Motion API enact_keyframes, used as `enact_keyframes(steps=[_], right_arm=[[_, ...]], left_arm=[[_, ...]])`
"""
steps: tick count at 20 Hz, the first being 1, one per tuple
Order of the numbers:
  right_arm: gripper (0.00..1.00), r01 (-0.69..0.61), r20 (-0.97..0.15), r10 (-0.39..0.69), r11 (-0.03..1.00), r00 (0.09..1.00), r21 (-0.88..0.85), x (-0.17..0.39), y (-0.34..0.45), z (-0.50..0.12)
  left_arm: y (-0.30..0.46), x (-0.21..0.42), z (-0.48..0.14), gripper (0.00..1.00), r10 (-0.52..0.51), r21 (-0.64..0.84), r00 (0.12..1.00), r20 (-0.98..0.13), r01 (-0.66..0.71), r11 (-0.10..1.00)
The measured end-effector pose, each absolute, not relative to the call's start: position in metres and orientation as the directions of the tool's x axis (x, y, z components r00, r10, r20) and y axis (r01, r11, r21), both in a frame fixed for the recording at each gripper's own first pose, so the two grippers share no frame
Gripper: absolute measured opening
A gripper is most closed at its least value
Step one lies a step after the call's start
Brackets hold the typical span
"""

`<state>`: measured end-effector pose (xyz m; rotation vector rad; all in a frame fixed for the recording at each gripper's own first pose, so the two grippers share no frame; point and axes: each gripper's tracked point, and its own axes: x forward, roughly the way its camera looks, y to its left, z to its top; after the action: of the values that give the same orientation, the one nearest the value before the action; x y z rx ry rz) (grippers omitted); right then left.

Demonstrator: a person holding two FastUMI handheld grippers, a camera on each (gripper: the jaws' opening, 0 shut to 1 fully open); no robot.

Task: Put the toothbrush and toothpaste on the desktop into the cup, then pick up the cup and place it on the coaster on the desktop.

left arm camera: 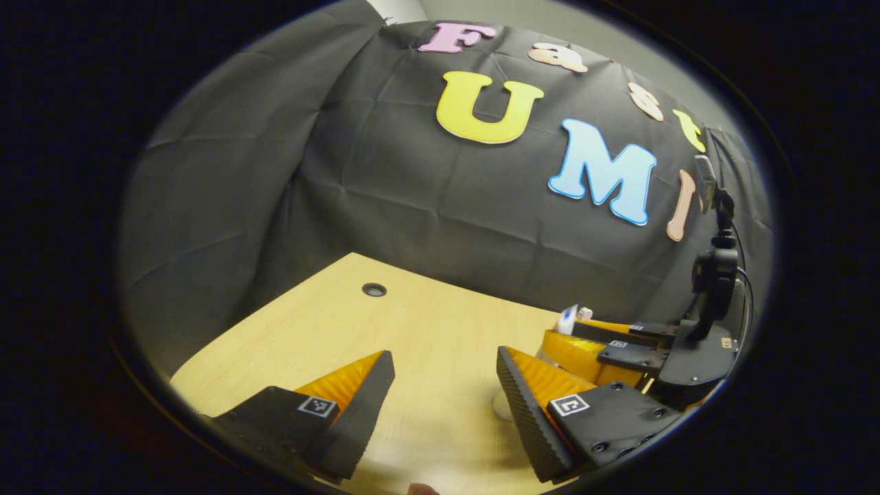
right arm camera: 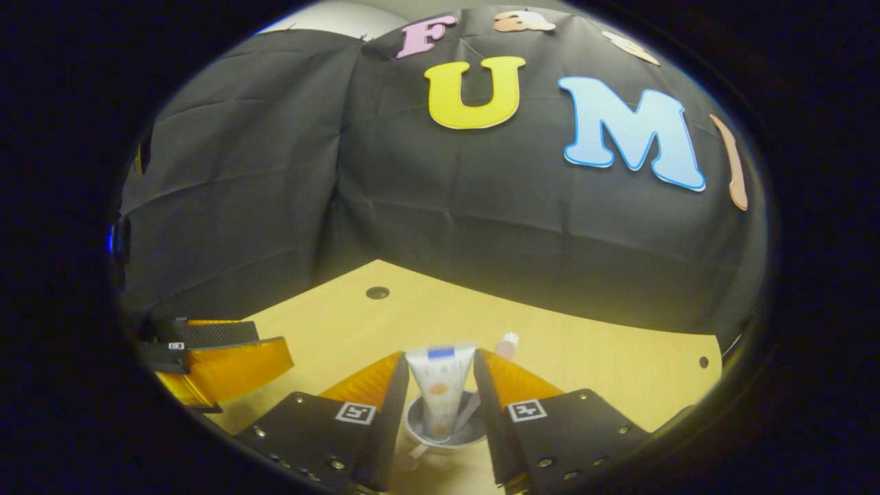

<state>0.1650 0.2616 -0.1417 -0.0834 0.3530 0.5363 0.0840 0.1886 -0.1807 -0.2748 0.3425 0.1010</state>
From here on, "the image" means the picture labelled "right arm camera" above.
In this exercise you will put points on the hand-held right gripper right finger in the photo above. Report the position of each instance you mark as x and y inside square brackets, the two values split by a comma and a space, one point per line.
[495, 426]

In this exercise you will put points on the white toothbrush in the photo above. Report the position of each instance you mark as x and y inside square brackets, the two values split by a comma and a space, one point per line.
[507, 346]

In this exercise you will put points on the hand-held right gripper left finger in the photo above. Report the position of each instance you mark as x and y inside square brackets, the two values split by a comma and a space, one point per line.
[388, 426]

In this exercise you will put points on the white toothpaste tube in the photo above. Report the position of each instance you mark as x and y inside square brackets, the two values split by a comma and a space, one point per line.
[440, 385]

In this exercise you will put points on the wooden desktop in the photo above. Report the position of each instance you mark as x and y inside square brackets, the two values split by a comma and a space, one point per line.
[584, 357]

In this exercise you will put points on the black backdrop cloth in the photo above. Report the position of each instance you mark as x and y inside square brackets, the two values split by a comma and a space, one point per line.
[481, 206]

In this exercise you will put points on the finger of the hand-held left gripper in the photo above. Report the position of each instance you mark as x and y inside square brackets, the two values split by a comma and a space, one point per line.
[227, 371]
[213, 333]

